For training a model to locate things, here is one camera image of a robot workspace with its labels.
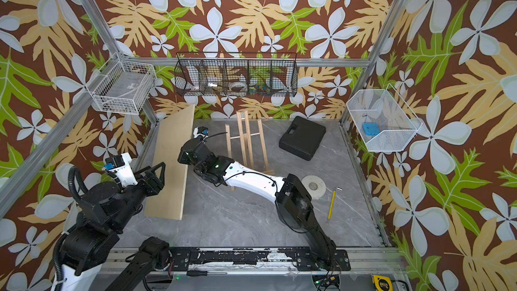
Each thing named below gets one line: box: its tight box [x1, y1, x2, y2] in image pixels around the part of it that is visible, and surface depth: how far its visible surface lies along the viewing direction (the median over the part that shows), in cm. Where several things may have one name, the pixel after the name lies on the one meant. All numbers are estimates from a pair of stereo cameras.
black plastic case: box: [278, 115, 327, 161], surface depth 110 cm
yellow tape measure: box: [372, 274, 394, 291], surface depth 69 cm
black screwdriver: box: [186, 270, 228, 277], surface depth 72 cm
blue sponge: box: [362, 121, 381, 137], surface depth 82 cm
